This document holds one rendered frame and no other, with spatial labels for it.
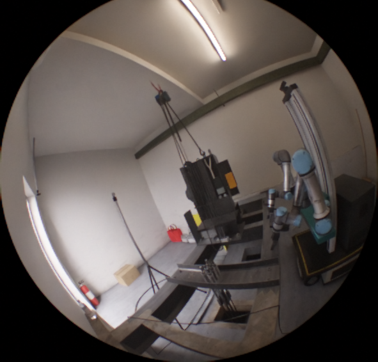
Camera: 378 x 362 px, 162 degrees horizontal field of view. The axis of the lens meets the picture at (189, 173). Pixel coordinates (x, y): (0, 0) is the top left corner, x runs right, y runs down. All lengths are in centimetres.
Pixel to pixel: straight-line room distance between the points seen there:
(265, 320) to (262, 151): 239
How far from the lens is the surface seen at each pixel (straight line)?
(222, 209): 159
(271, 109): 271
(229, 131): 264
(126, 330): 117
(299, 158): 77
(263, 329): 83
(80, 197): 293
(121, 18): 149
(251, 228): 163
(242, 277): 106
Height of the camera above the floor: 145
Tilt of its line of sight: 2 degrees up
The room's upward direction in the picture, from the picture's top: 22 degrees counter-clockwise
